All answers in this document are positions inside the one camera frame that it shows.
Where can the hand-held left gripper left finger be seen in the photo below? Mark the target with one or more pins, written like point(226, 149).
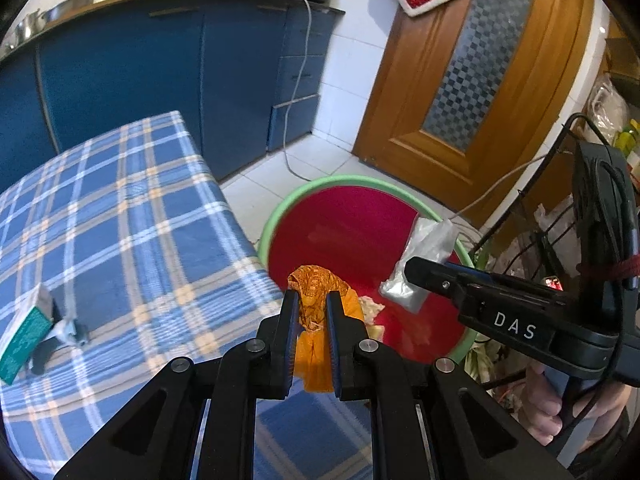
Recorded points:
point(290, 340)

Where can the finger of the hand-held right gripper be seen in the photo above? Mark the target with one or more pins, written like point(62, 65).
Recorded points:
point(430, 277)
point(475, 273)

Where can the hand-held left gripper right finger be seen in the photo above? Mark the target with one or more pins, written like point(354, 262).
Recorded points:
point(334, 345)

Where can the silver foil bag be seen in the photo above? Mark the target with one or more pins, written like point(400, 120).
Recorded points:
point(425, 245)

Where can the orange wrapper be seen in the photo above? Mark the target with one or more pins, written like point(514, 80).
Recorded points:
point(315, 285)

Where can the red basin with green rim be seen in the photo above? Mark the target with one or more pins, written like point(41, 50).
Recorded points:
point(345, 225)

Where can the person's right hand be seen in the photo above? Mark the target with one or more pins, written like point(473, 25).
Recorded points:
point(542, 405)

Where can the yellow sponge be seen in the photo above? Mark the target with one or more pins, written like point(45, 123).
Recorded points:
point(375, 331)

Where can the white tissue wad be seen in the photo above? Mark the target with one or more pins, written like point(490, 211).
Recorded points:
point(370, 307)

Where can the wooden door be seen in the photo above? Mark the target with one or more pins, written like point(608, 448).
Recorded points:
point(395, 85)

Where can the blue plaid tablecloth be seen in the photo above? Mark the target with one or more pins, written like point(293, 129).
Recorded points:
point(125, 210)

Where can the clear plastic bag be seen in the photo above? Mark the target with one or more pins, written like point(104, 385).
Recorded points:
point(607, 105)

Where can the white teal cardboard box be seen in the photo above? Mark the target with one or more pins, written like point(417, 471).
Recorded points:
point(25, 340)

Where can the blue kitchen cabinet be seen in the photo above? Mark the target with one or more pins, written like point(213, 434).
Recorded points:
point(150, 60)

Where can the steel bowl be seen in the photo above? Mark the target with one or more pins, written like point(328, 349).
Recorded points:
point(70, 6)

